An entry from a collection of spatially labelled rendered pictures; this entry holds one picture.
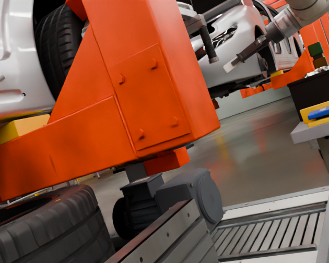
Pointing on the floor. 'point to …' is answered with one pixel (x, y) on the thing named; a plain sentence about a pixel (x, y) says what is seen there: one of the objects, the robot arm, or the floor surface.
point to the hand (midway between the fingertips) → (232, 64)
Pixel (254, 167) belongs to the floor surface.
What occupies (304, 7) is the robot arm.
